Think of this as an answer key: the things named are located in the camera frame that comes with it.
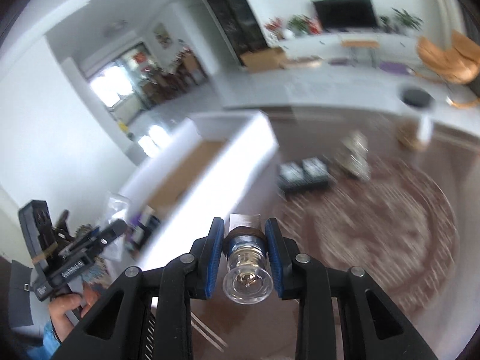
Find person's left hand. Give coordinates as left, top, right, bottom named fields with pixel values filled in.
left=47, top=283, right=103, bottom=346

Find white tv cabinet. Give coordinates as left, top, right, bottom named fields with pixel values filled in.
left=274, top=33, right=421, bottom=66

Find clear tall container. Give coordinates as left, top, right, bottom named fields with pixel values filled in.
left=396, top=86, right=435, bottom=152

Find orange butterfly chair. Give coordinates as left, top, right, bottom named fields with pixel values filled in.
left=416, top=30, right=480, bottom=85

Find black flat television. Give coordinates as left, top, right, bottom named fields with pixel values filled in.
left=312, top=0, right=378, bottom=31

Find metallic woven basket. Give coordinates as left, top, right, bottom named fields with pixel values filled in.
left=335, top=130, right=371, bottom=182

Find black box on table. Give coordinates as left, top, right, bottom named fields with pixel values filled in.
left=277, top=157, right=337, bottom=198

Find green plants by tv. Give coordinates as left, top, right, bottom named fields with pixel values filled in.
left=379, top=8, right=423, bottom=33

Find small glass perfume bottle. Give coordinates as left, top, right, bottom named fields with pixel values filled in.
left=222, top=213, right=273, bottom=306

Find wooden dining table set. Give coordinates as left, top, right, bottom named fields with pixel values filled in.
left=140, top=46, right=208, bottom=104

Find wall painting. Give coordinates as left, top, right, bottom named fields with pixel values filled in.
left=153, top=23, right=173, bottom=49

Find brown cardboard box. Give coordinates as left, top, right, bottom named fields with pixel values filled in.
left=240, top=47, right=287, bottom=73

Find black tall cabinet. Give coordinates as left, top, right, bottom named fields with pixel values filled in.
left=205, top=0, right=269, bottom=59

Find green potted plant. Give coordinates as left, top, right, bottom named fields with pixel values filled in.
left=287, top=15, right=312, bottom=37

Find wooden side table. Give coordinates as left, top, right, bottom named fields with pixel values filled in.
left=341, top=40, right=380, bottom=68

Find red flower vase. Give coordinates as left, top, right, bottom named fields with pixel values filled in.
left=264, top=17, right=285, bottom=41

